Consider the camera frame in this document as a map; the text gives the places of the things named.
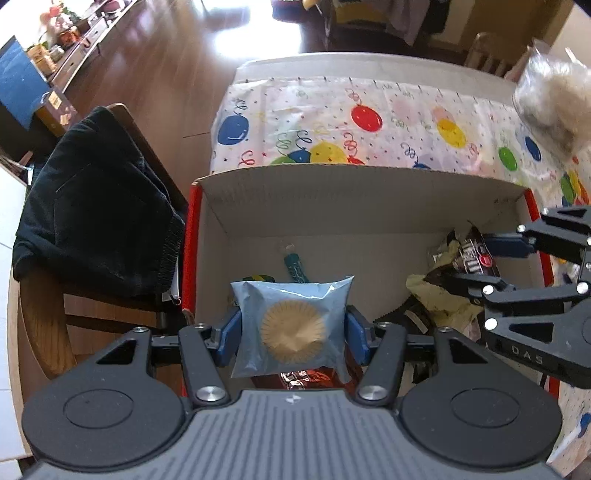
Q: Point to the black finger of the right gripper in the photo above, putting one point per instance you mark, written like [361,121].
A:
[474,287]

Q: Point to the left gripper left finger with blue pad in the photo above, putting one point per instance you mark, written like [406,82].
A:
[203,349]

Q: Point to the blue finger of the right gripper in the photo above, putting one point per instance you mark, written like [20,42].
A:
[508,244]

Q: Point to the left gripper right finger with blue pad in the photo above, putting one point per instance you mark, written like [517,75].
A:
[381,350]

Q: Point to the black m&m snack packet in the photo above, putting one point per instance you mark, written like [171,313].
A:
[464,252]

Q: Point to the pale yellow snack wrapper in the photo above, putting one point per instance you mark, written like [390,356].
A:
[445,309]

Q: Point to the blue cupcake snack packet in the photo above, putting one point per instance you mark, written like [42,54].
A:
[290,327]

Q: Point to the clear bag of white snacks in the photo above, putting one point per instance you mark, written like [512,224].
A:
[552,98]

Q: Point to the orange foil snack in box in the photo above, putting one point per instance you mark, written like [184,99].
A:
[321,378]

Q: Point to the teal stick snack in box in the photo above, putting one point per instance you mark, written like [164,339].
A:
[293,263]

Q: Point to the red and white cardboard box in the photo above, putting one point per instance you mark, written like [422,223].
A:
[375,225]

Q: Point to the balloon pattern plastic tablecloth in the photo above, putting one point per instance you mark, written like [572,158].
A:
[362,122]

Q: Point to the wooden chair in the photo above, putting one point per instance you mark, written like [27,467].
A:
[58,320]

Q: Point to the black garment on chair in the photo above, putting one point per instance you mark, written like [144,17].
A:
[98,219]

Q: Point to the long tv cabinet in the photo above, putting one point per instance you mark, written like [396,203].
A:
[70,33]

